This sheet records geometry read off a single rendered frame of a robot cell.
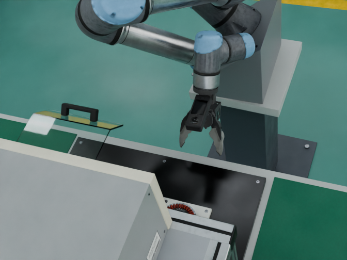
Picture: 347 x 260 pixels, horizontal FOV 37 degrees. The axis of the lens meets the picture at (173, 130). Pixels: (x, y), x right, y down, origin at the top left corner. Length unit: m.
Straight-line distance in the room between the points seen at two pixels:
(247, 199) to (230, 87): 0.40
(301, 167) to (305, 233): 0.98
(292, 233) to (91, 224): 0.72
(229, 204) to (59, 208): 0.67
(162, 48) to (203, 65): 0.14
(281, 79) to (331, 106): 0.91
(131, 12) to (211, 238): 0.56
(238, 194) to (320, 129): 1.14
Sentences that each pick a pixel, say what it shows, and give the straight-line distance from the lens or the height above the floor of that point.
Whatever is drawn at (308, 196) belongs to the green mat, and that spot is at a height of 0.75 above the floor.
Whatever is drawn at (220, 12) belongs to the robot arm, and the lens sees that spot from 1.65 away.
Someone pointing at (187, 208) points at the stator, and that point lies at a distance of 1.49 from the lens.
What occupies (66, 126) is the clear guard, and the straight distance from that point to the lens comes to 1.43.
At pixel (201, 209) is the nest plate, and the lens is 1.53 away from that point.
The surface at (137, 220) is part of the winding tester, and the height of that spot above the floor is 1.31.
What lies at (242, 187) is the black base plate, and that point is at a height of 0.77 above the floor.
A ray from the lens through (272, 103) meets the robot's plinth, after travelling 1.76.
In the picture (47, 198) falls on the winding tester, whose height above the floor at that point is 1.32.
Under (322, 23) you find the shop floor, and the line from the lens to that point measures 3.10.
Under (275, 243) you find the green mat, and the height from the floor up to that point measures 0.75.
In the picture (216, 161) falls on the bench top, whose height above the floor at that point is 0.75.
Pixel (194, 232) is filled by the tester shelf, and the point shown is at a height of 1.12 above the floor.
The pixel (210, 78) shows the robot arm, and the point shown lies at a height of 1.05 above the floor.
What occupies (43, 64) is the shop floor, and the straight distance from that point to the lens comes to 3.22.
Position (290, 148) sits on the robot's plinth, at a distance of 2.53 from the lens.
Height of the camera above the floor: 2.14
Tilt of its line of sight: 53 degrees down
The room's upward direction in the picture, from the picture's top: 16 degrees counter-clockwise
